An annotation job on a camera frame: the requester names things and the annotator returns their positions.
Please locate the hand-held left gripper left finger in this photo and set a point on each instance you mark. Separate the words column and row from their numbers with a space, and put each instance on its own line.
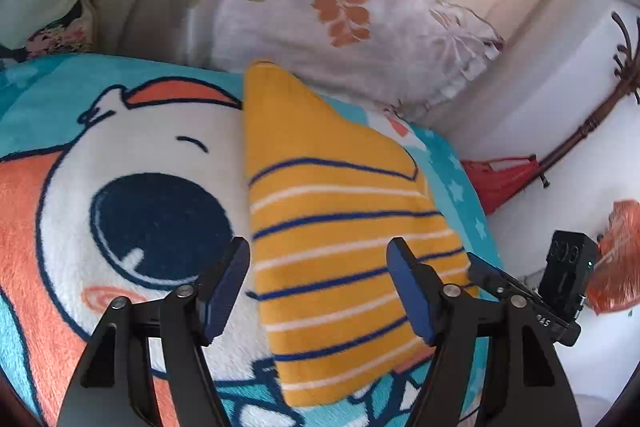
column 225, row 297

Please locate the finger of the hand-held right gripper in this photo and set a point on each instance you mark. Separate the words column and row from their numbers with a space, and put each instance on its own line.
column 492, row 279

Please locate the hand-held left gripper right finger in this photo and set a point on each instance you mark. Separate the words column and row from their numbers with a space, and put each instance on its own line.
column 407, row 287

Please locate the yellow striped sweater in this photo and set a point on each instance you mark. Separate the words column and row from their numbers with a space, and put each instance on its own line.
column 325, row 207

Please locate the orange plastic bag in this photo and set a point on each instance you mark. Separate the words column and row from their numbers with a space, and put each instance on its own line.
column 617, row 257

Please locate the brown wooden coat rack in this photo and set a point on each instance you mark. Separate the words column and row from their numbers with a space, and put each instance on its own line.
column 592, row 127

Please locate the turquoise cartoon print blanket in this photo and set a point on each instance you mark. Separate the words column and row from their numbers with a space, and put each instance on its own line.
column 125, row 147

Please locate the leaf print frilled pillow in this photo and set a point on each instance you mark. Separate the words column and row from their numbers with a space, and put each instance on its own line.
column 325, row 22

